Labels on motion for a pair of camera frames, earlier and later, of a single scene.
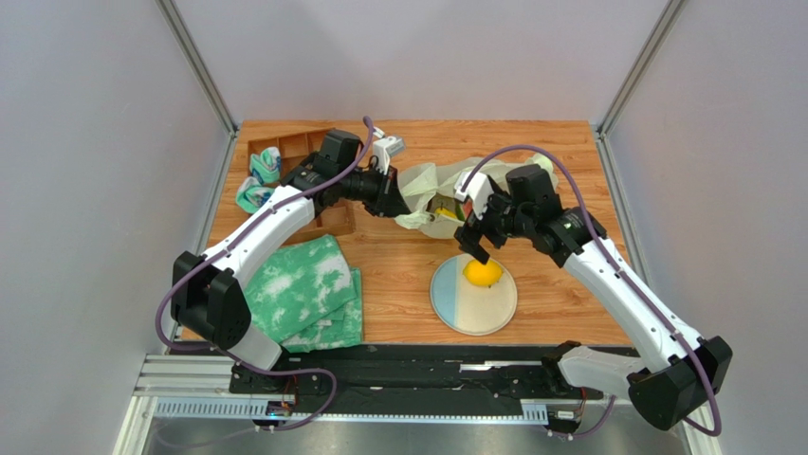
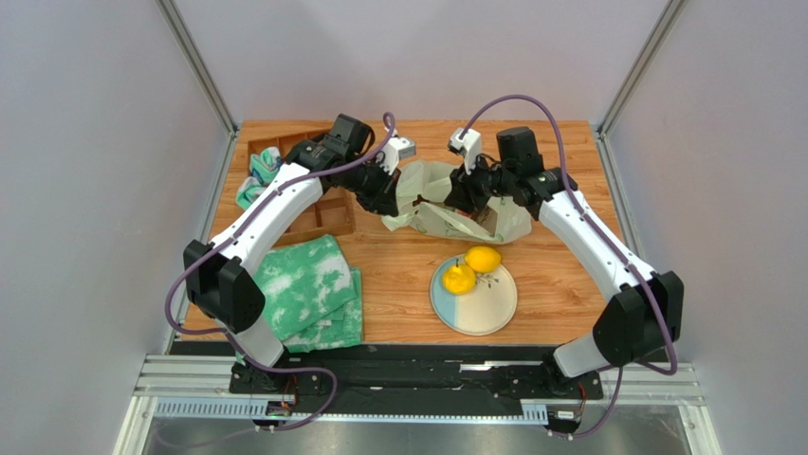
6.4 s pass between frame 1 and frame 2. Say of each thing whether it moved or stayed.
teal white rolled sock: stayed
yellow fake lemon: moved
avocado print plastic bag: stayed
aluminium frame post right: stayed
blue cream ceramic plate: stayed
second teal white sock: stayed
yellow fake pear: moved
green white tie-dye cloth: stayed
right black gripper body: moved
